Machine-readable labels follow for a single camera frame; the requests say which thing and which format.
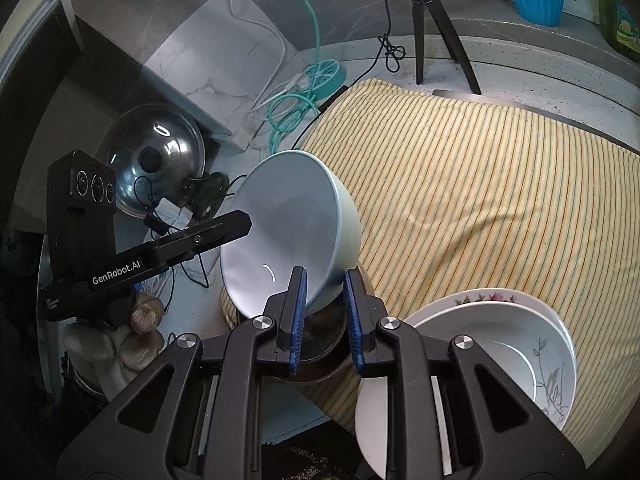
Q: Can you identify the green dish soap bottle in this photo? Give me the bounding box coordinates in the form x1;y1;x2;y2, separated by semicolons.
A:
592;0;640;63

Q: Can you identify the small steel bowl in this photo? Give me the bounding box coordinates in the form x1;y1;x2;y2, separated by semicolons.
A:
235;300;358;386

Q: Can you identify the yellow striped cloth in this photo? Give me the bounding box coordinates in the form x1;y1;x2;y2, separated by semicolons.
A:
220;79;640;456

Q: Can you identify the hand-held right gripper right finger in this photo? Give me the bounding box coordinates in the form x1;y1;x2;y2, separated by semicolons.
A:
344;267;586;480

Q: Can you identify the teal cable reel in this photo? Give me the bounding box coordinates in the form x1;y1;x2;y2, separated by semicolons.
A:
302;60;347;103

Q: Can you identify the black tripod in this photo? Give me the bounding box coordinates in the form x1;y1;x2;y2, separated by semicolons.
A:
402;0;483;96

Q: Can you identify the stainless steel pot lid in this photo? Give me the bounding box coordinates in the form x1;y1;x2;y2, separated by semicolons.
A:
97;105;206;218

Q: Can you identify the dark green clip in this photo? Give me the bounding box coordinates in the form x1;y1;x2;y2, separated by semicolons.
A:
182;172;228;218

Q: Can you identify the teal cable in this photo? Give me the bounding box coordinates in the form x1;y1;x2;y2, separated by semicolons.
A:
265;0;326;153

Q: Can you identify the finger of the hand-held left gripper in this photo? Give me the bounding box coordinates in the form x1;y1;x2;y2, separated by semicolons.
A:
150;211;252;267

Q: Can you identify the white cable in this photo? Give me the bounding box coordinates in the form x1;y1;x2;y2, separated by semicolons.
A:
195;0;311;113

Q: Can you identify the person's left hand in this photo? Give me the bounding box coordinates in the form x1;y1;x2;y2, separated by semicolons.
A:
62;292;166;401

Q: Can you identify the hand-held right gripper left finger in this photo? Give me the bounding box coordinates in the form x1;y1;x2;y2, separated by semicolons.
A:
57;266;308;480

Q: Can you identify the white leaf-print bowl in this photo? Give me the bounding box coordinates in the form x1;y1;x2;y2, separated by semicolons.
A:
354;301;578;468

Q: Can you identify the pale green bowl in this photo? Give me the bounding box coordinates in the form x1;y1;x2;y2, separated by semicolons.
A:
220;150;362;318

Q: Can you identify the thin black light cable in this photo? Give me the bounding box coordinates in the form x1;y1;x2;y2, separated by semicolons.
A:
374;0;407;75

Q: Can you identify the dark patterned rug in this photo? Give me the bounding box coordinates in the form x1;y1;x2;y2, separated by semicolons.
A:
260;440;381;480

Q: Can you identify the floral rimmed plate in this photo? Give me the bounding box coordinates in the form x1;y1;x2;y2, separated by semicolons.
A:
435;287;573;346

